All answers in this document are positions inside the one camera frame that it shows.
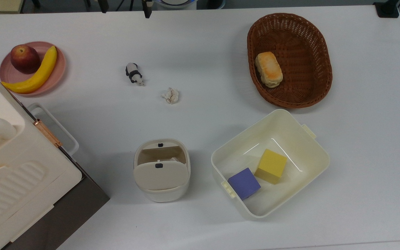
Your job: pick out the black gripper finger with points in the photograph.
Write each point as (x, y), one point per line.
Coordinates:
(103, 5)
(147, 10)

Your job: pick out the cream trash can lid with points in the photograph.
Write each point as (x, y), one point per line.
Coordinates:
(160, 177)

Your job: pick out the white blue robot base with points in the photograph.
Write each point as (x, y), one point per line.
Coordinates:
(175, 3)

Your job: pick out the cream trash can body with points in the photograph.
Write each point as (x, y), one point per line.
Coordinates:
(161, 197)

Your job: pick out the small panda toy figure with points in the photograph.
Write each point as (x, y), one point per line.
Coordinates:
(134, 73)

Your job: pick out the pink round plate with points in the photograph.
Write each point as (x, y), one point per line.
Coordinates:
(57, 71)

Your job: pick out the crumpled white paper ball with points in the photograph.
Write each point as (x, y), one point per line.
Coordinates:
(171, 96)

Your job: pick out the yellow banana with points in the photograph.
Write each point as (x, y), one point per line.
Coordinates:
(43, 71)

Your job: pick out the red apple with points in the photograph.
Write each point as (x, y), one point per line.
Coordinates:
(24, 59)

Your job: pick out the toasted bread loaf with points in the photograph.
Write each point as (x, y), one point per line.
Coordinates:
(268, 69)

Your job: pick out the brown wicker basket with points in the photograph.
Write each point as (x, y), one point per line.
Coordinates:
(304, 45)

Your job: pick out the yellow foam cube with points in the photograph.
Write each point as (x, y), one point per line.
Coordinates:
(271, 165)

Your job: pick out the purple foam cube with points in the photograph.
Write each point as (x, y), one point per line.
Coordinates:
(244, 183)

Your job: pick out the cream countertop oven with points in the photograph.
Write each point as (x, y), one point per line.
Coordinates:
(19, 194)

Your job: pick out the cream plastic bin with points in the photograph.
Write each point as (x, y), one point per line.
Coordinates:
(307, 163)

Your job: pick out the black table clamp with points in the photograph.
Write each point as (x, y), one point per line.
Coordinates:
(387, 8)

